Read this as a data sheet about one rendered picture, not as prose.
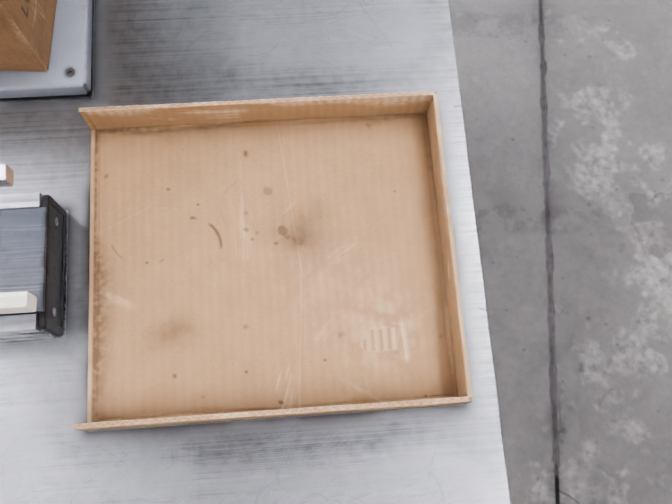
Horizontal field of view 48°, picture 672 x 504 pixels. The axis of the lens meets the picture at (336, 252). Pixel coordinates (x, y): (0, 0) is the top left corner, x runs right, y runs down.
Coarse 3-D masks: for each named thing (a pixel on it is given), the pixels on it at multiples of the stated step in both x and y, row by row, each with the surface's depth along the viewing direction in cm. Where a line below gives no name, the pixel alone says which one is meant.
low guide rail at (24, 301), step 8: (0, 296) 53; (8, 296) 53; (16, 296) 53; (24, 296) 53; (32, 296) 54; (0, 304) 53; (8, 304) 53; (16, 304) 53; (24, 304) 53; (32, 304) 54; (0, 312) 54; (8, 312) 54; (16, 312) 55; (24, 312) 55
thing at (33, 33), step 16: (0, 0) 55; (16, 0) 57; (32, 0) 61; (48, 0) 64; (0, 16) 56; (16, 16) 57; (32, 16) 61; (48, 16) 64; (0, 32) 59; (16, 32) 59; (32, 32) 61; (48, 32) 64; (0, 48) 61; (16, 48) 61; (32, 48) 61; (48, 48) 64; (0, 64) 63; (16, 64) 63; (32, 64) 63; (48, 64) 64
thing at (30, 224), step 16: (32, 208) 59; (0, 224) 58; (16, 224) 58; (32, 224) 58; (0, 240) 58; (16, 240) 58; (32, 240) 58; (0, 256) 58; (16, 256) 58; (32, 256) 58; (0, 272) 57; (16, 272) 57; (32, 272) 57; (0, 288) 57; (16, 288) 57; (32, 288) 57
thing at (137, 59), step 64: (128, 0) 69; (192, 0) 69; (256, 0) 70; (320, 0) 70; (384, 0) 70; (448, 0) 70; (128, 64) 68; (192, 64) 68; (256, 64) 68; (320, 64) 68; (384, 64) 68; (448, 64) 69; (0, 128) 66; (64, 128) 66; (448, 128) 67; (0, 192) 64; (64, 192) 64; (64, 320) 61; (0, 384) 60; (64, 384) 60; (0, 448) 59; (64, 448) 59; (128, 448) 59; (192, 448) 59; (256, 448) 59; (320, 448) 60; (384, 448) 60; (448, 448) 60
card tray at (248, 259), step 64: (128, 128) 66; (192, 128) 66; (256, 128) 66; (320, 128) 66; (384, 128) 66; (128, 192) 64; (192, 192) 64; (256, 192) 64; (320, 192) 65; (384, 192) 65; (448, 192) 61; (128, 256) 63; (192, 256) 63; (256, 256) 63; (320, 256) 63; (384, 256) 63; (448, 256) 61; (128, 320) 61; (192, 320) 61; (256, 320) 62; (320, 320) 62; (384, 320) 62; (448, 320) 62; (128, 384) 60; (192, 384) 60; (256, 384) 60; (320, 384) 60; (384, 384) 61; (448, 384) 61
